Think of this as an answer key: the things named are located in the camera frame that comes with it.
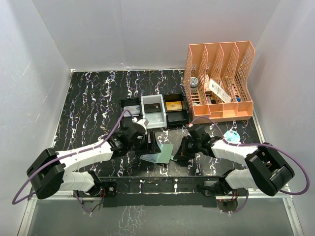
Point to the small round jar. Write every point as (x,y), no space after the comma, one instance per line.
(194,83)

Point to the black tray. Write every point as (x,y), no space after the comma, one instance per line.
(126,120)
(177,118)

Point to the white middle tray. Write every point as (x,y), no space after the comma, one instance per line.
(157,119)

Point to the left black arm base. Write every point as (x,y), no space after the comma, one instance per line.
(103,189)

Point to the orange file organizer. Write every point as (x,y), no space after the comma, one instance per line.
(228,64)

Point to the green card holder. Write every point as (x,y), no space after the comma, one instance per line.
(163,157)

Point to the right black tray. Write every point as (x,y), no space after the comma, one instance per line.
(177,118)

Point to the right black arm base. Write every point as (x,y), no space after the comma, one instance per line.
(217,188)

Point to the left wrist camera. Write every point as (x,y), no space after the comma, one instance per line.
(143,122)

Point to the aluminium frame rail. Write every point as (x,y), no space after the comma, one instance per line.
(162,214)

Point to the white paper packet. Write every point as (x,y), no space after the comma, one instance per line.
(219,91)

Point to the black credit card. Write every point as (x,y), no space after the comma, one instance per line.
(152,108)

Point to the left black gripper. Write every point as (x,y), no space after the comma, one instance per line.
(154,148)

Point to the round blue tape roll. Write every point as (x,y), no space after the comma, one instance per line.
(232,136)

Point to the left black tray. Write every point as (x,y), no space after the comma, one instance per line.
(126,120)

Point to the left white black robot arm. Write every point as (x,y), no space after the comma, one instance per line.
(59,171)

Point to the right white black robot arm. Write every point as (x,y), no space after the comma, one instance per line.
(265,169)

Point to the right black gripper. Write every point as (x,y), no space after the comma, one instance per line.
(181,154)

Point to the gold credit card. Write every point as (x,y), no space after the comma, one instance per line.
(174,106)

